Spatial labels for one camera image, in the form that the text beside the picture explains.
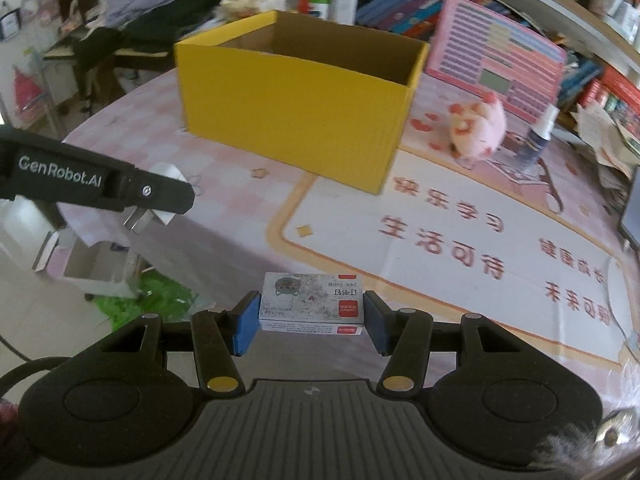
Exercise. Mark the pink toy learning pad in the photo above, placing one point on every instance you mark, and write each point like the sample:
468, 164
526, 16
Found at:
500, 55

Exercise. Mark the white green container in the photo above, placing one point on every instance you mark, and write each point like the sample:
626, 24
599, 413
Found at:
320, 6

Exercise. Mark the tissue pack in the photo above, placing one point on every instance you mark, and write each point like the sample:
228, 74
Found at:
245, 0

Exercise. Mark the yellow cardboard box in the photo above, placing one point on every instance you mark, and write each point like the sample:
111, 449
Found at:
295, 110

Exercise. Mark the printed desk mat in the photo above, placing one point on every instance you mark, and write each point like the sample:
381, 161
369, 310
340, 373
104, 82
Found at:
450, 270

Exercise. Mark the green plastic bag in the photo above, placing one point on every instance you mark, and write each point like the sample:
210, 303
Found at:
155, 295

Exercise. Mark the grey furry pompom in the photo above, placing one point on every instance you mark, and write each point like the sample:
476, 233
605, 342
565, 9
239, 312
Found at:
565, 447

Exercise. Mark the pile of clothes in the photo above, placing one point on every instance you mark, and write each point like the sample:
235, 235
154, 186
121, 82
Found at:
145, 15

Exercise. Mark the row of blue purple books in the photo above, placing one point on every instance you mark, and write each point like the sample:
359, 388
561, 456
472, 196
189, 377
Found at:
405, 5

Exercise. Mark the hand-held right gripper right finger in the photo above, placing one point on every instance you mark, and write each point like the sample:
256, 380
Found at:
377, 325

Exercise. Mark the pink plush pig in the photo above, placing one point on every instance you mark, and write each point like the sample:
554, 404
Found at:
480, 130

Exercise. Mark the small spray bottle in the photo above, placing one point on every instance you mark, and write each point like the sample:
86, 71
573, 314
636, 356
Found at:
537, 142

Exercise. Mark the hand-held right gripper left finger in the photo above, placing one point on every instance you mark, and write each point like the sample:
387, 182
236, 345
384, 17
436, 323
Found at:
247, 327

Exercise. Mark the small staple box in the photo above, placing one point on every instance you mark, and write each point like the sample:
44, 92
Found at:
310, 305

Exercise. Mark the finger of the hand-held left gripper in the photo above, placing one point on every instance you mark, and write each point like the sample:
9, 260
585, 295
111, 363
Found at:
160, 194

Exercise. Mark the black smartphone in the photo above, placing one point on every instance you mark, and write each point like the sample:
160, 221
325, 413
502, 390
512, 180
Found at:
632, 215

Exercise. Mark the pile of papers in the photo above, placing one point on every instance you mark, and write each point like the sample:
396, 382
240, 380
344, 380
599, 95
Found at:
605, 135

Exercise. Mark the white cardboard box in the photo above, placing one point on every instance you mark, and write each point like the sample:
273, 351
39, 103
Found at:
95, 265

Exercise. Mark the red book box set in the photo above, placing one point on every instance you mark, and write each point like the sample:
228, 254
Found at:
615, 92

